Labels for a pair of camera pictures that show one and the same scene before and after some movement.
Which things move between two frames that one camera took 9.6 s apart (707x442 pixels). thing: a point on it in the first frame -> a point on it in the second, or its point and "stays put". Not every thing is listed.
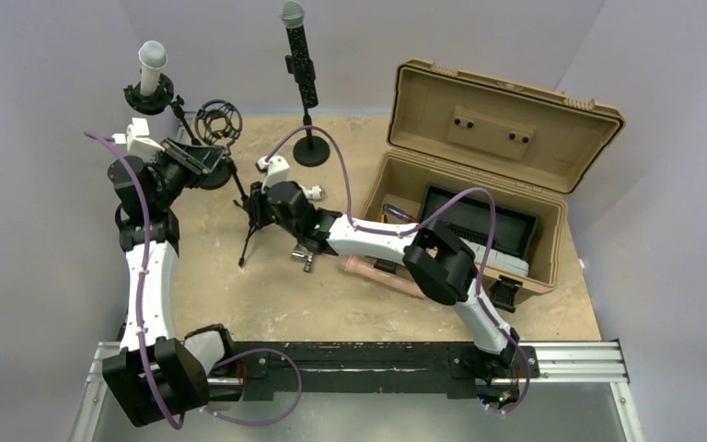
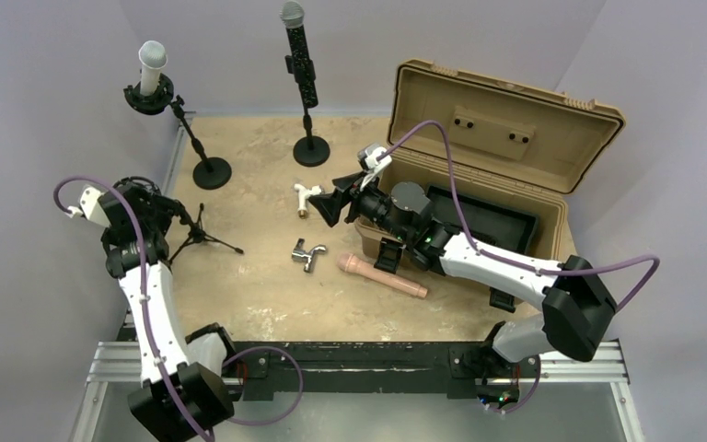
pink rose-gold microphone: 365,266 stays put
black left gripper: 195,161 -> 160,209
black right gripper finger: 258,206 -> 344,183
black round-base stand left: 216,178 stays put
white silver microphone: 153,55 stays put
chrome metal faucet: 302,255 stays put
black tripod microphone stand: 221,122 -> 201,234
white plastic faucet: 316,192 stays put
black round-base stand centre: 309,151 stays put
